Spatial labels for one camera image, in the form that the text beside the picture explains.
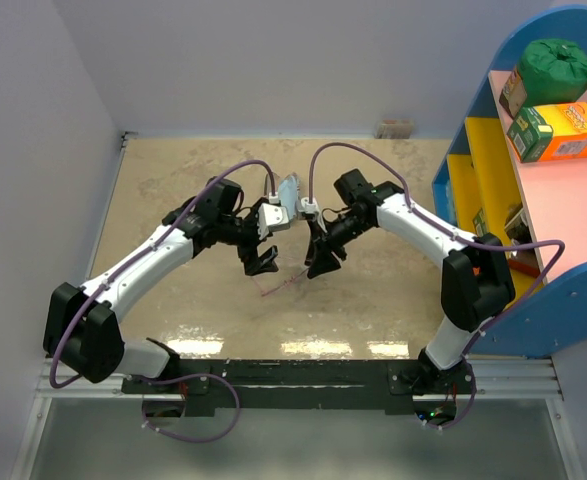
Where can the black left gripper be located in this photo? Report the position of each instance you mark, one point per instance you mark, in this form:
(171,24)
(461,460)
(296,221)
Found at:
(265,261)

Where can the orange green snack box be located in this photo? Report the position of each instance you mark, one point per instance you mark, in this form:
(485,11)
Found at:
(550,132)

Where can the printed glasses case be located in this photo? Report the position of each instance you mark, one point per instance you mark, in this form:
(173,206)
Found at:
(268,182)

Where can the green box in shelf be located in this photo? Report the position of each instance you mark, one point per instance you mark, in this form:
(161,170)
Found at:
(480,223)

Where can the dark foil snack packet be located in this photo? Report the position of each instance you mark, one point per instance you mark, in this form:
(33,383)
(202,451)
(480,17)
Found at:
(518,233)

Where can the small brown printed box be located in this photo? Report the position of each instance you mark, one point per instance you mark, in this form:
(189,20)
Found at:
(513,94)

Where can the pink transparent sunglasses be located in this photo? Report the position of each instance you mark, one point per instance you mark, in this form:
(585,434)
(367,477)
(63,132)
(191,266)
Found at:
(271,283)

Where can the green wrapped package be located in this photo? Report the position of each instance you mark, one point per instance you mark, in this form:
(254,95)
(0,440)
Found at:
(553,71)

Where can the light blue cleaning cloth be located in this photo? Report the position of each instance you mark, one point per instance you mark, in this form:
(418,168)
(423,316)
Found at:
(288,192)

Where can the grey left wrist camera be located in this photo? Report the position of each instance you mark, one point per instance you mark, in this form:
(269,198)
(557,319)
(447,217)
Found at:
(273,216)

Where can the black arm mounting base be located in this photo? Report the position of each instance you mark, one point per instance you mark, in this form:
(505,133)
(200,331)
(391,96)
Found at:
(395,387)

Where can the blue pink yellow shelf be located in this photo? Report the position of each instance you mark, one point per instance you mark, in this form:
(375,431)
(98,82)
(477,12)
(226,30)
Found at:
(481,171)

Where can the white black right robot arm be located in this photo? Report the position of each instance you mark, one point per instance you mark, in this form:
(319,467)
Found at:
(476,283)

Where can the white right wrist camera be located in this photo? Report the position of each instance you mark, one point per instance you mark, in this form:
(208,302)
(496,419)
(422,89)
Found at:
(307,209)

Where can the aluminium table edge rail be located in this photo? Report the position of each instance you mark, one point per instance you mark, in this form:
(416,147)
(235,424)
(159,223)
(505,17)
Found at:
(96,185)

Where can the aluminium front frame rail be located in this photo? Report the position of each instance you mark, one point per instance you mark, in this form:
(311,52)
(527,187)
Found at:
(493,379)

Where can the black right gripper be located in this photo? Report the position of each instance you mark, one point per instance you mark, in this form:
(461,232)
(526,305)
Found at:
(320,257)

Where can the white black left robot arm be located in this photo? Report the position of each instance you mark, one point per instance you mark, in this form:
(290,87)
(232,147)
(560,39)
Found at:
(83,322)

